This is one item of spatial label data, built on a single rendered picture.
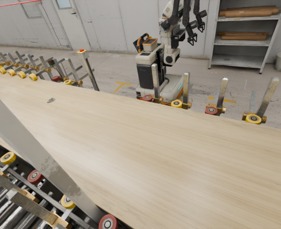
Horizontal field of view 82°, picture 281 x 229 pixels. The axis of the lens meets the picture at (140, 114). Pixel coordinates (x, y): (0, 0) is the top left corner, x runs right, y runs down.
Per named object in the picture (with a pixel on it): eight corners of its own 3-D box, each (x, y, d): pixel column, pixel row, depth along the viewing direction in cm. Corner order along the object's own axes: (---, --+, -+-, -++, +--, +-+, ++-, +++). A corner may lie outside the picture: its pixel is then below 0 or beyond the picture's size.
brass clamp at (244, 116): (242, 115, 119) (243, 110, 116) (264, 119, 113) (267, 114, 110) (241, 121, 115) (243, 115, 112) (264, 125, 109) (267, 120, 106)
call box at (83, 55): (84, 57, 161) (81, 49, 155) (89, 57, 157) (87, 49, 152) (79, 60, 156) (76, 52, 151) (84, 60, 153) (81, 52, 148)
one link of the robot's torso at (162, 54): (158, 68, 244) (158, 52, 228) (166, 60, 261) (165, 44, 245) (176, 70, 232) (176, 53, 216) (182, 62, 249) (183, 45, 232)
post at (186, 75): (183, 118, 148) (185, 71, 117) (187, 119, 147) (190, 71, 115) (182, 121, 146) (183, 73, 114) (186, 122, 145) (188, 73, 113)
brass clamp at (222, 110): (206, 106, 129) (207, 101, 126) (225, 110, 123) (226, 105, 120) (204, 111, 125) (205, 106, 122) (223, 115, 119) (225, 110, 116)
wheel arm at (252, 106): (250, 94, 134) (251, 90, 132) (254, 95, 133) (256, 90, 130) (245, 131, 108) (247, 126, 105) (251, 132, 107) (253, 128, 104)
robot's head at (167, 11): (161, 12, 190) (168, 0, 178) (168, 7, 202) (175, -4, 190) (169, 21, 191) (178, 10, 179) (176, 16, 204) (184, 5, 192)
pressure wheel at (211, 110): (216, 125, 116) (218, 113, 109) (204, 125, 118) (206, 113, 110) (213, 117, 122) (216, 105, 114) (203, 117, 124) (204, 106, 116)
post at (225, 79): (212, 126, 137) (223, 75, 106) (217, 127, 136) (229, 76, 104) (212, 129, 135) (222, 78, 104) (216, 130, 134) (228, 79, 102)
